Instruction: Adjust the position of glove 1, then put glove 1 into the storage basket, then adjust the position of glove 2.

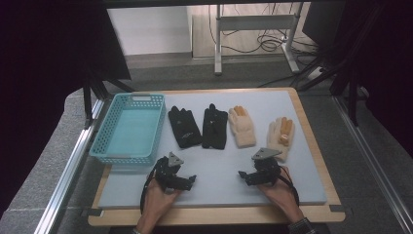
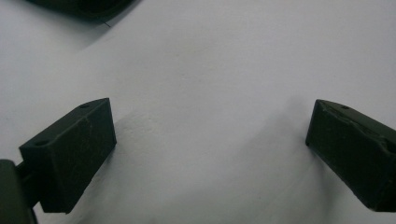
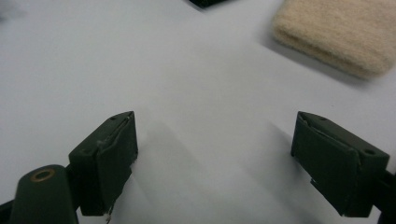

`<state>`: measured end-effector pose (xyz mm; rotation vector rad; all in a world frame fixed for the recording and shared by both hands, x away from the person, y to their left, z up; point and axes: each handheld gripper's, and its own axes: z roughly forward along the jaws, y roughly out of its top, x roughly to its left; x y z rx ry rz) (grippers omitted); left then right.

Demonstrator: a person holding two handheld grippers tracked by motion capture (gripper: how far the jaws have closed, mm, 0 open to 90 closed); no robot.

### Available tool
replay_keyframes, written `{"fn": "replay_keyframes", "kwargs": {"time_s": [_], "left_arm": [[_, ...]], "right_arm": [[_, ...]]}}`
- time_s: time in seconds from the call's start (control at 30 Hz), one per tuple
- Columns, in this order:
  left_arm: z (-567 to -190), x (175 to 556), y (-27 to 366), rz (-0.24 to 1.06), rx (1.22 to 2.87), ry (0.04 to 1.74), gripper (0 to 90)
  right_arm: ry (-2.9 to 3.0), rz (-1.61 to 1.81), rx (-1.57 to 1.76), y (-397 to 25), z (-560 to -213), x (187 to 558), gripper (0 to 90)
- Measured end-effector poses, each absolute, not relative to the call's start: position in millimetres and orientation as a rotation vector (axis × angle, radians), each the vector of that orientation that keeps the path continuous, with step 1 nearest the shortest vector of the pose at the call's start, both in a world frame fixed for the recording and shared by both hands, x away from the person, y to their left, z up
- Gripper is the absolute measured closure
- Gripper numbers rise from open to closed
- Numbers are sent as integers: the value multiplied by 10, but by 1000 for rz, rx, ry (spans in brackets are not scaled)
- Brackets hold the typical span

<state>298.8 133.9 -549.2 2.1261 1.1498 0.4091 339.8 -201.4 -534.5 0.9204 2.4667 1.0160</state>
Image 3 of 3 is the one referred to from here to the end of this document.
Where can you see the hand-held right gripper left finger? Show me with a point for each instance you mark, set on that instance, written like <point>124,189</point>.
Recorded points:
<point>106,161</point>

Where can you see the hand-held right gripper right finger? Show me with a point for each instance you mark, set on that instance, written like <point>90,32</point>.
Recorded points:
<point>330,165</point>

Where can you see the beige knit glove orange fingers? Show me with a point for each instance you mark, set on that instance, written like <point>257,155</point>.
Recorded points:
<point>339,34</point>

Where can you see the black glove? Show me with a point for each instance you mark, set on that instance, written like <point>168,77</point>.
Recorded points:
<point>207,2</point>

